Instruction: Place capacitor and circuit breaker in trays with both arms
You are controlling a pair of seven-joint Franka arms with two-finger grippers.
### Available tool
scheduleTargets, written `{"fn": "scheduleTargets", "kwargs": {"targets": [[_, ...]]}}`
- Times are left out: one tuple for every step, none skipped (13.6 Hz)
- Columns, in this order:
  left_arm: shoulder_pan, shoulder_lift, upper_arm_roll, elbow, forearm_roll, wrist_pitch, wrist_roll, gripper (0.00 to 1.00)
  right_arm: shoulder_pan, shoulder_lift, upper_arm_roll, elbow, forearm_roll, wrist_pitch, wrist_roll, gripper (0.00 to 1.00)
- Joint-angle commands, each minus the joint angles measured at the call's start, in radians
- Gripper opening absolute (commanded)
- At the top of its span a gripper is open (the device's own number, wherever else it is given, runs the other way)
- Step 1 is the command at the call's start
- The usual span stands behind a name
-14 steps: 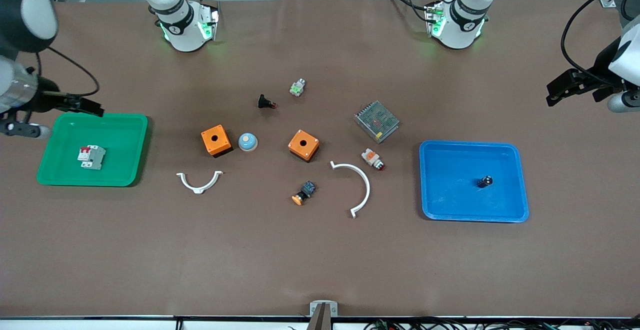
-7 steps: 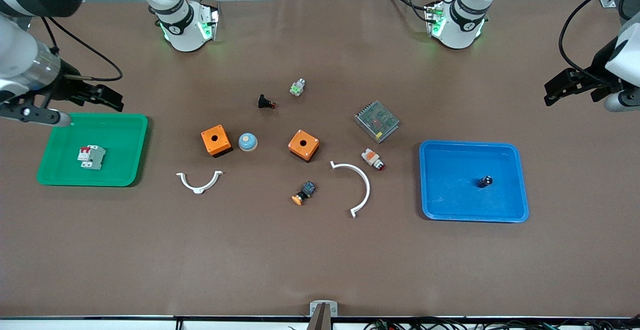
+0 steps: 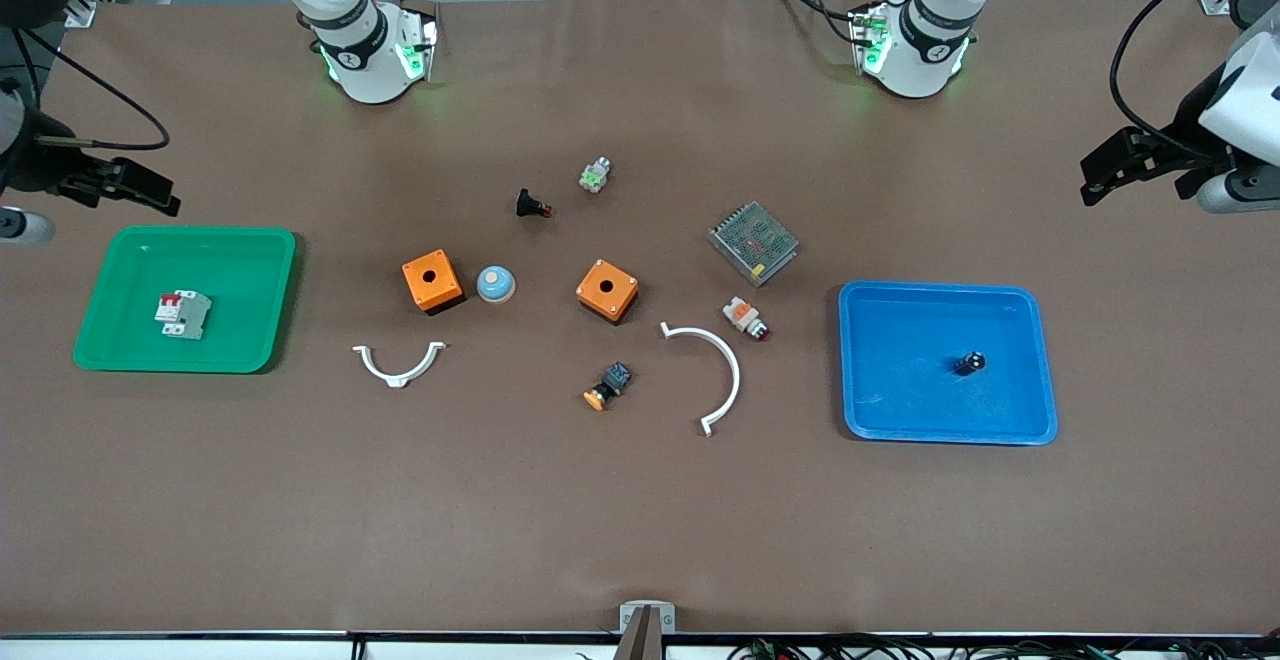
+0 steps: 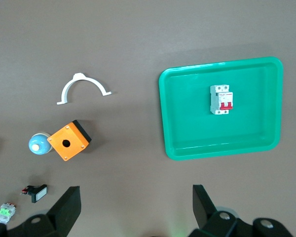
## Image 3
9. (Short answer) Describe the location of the white red circuit breaker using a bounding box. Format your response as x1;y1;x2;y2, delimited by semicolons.
154;290;213;341

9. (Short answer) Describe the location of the green plastic tray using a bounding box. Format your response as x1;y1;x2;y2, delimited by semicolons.
73;226;298;375

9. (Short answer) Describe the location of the blue plastic tray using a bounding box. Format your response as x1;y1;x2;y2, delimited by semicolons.
838;281;1059;446

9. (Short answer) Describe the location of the small white curved clamp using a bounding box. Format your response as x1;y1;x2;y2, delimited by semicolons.
352;341;447;389

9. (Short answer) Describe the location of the metal mesh power supply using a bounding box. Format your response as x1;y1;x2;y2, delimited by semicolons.
708;201;800;288

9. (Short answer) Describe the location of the red indicator lamp white body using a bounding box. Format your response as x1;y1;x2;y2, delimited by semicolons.
722;296;772;343

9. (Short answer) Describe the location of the large white curved clamp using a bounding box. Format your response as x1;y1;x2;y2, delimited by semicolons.
660;322;743;438

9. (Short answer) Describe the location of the brown table mat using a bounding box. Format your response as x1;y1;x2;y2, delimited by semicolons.
0;0;1280;637

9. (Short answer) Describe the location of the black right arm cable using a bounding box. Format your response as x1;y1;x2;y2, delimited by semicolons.
12;28;169;151

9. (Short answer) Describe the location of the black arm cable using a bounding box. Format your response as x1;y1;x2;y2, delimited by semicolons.
1110;0;1280;159
12;28;169;151

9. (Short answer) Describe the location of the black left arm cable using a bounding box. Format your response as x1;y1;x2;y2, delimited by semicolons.
1110;0;1280;159

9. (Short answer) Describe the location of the orange button enclosure box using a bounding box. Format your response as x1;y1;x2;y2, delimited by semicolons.
576;259;641;325
402;249;466;316

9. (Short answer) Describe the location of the orange push button switch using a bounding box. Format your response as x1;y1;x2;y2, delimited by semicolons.
583;361;633;412

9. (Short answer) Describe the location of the black cable bundle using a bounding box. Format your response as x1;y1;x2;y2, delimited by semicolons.
730;636;1280;660

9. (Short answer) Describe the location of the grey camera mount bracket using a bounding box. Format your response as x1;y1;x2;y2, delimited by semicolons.
612;601;677;660

